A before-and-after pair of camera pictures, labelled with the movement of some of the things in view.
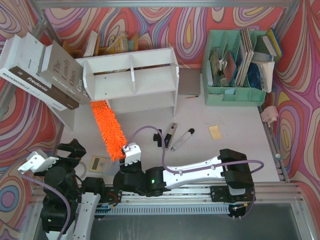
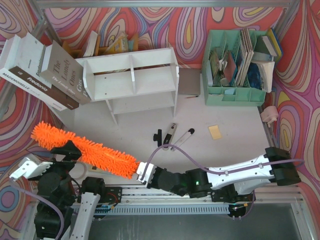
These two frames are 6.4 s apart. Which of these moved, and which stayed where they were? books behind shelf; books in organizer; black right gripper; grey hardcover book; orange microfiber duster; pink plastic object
Moved: black right gripper; orange microfiber duster
Stayed: grey hardcover book; books behind shelf; pink plastic object; books in organizer
